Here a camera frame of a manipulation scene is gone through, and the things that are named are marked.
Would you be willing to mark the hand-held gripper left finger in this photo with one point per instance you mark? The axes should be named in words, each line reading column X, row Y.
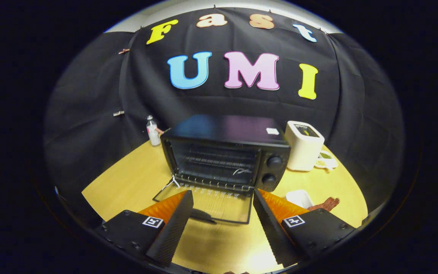
column 173, row 230

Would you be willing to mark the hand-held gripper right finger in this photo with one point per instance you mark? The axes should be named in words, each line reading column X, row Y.
column 270, row 228

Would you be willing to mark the red meat piece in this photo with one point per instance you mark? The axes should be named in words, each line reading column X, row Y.
column 327, row 204

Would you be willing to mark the black toaster oven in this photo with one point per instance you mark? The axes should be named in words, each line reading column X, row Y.
column 226, row 129

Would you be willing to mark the white bread toaster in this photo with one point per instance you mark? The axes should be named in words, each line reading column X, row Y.
column 302, row 152

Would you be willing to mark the white plastic tray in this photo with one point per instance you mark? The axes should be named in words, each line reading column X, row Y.
column 299, row 198

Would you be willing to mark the white divided dish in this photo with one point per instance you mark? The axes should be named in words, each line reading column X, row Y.
column 325, row 160

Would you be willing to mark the small clear bottle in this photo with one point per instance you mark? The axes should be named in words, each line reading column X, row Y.
column 153, row 135

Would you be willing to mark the pink clothes clip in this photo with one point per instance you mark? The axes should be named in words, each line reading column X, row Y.
column 124, row 50

